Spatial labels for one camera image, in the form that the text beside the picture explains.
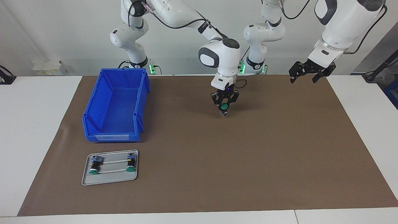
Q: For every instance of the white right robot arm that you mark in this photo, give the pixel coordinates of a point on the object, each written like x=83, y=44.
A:
x=222, y=56

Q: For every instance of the blue crate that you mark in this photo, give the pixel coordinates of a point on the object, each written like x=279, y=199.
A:
x=393, y=93

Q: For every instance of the pale yellow box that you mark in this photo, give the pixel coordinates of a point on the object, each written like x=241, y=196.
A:
x=43, y=72

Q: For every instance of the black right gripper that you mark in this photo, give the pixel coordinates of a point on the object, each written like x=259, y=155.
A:
x=226, y=93

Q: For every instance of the blue plastic storage bin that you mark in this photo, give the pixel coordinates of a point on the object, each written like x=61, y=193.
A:
x=118, y=109

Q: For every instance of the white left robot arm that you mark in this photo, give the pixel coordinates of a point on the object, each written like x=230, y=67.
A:
x=339, y=28

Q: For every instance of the silver metal tray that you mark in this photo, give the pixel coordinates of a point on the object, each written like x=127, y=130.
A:
x=112, y=179

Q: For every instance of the green push button switch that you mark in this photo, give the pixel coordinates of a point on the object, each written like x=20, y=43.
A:
x=94, y=165
x=131, y=164
x=224, y=107

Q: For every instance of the brown table mat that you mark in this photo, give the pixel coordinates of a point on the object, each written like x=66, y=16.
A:
x=217, y=171

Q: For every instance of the black camera stand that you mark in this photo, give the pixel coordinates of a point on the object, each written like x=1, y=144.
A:
x=371, y=76

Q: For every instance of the black clamp mount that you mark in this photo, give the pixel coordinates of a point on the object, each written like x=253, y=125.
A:
x=6, y=80

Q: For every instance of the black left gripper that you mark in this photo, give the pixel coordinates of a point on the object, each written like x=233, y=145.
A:
x=314, y=67

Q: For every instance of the green lit base connector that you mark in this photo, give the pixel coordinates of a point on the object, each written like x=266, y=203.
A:
x=241, y=67
x=152, y=68

